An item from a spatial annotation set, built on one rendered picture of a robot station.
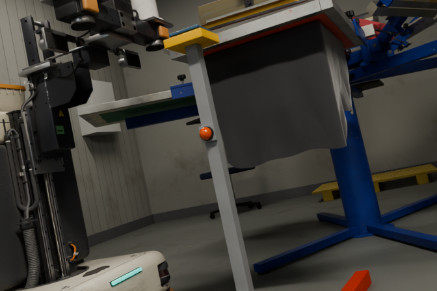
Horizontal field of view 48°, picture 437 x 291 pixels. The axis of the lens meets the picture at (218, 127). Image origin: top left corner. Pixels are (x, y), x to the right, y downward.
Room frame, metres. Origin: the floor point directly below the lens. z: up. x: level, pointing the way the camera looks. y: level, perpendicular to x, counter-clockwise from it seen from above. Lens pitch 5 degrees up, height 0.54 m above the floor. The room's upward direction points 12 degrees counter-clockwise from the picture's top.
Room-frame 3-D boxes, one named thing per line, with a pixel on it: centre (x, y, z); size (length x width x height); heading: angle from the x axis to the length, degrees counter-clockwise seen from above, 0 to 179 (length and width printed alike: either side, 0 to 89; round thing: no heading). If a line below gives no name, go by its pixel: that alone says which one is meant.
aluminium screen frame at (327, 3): (1.94, -0.31, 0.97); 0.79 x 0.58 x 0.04; 157
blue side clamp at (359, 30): (2.06, -0.66, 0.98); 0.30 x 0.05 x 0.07; 157
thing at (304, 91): (1.68, -0.19, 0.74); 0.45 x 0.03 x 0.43; 67
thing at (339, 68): (1.81, -0.48, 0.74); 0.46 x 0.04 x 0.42; 157
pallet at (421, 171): (5.13, -1.46, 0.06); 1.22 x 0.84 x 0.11; 69
